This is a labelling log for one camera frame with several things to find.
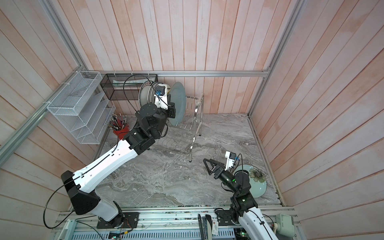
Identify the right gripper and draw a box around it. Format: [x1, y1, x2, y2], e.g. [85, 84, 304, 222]
[205, 158, 239, 195]

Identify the grey-green round plate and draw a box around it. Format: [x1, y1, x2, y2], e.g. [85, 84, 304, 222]
[169, 82, 187, 127]

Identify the steel two-tier dish rack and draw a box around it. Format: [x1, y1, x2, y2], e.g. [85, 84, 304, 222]
[154, 94, 204, 162]

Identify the green rim white plate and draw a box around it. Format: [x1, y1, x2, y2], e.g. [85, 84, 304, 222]
[139, 81, 153, 108]

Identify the large orange sunburst plate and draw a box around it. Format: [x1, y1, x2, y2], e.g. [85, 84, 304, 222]
[147, 82, 159, 104]

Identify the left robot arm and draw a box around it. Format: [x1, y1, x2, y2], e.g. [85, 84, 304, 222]
[61, 103, 176, 225]

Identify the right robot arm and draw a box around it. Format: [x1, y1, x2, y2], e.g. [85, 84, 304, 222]
[203, 159, 277, 240]

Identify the light green floral plate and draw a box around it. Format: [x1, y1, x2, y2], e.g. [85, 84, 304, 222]
[243, 165, 267, 198]

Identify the red pencil cup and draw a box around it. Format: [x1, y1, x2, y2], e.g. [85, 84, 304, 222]
[113, 126, 130, 141]

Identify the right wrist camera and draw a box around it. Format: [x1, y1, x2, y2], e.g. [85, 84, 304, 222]
[225, 151, 237, 171]

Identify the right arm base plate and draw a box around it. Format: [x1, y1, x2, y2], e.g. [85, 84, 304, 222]
[214, 208, 239, 226]

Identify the black mesh wall basket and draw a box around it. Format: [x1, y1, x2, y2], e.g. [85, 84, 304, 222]
[100, 74, 158, 101]

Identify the white wire wall shelf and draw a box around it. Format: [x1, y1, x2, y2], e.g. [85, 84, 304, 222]
[48, 71, 116, 145]

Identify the white box camera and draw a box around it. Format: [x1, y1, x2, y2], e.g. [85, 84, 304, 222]
[272, 213, 296, 238]

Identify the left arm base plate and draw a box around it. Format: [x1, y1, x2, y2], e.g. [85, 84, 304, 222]
[97, 212, 140, 229]

